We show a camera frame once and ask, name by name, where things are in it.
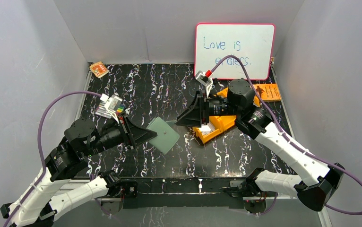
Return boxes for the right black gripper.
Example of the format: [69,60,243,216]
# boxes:
[176,89,241,128]

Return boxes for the white cards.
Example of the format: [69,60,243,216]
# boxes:
[198,123,215,136]

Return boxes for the orange divided bin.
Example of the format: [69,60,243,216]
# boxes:
[176,85,271,143]

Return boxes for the green card holder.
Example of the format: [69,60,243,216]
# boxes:
[147,117,180,155]

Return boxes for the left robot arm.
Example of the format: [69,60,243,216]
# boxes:
[0,114,157,227]

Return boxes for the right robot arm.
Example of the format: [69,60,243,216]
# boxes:
[176,79,343,211]

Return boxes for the small orange card box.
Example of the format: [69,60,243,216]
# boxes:
[89,61,109,78]

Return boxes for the marker pen set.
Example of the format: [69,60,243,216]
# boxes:
[94,101,126,119]

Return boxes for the orange book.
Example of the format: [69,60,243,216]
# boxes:
[254,84,282,102]

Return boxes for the pink framed whiteboard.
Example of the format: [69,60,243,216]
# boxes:
[194,23,276,80]

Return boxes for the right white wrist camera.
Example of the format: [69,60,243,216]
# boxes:
[195,70,213,97]

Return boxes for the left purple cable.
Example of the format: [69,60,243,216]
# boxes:
[2,91,105,227]

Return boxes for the purple cable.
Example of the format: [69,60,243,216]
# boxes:
[207,54,362,216]
[2,91,105,227]

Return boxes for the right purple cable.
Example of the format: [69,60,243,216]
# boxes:
[207,54,362,216]

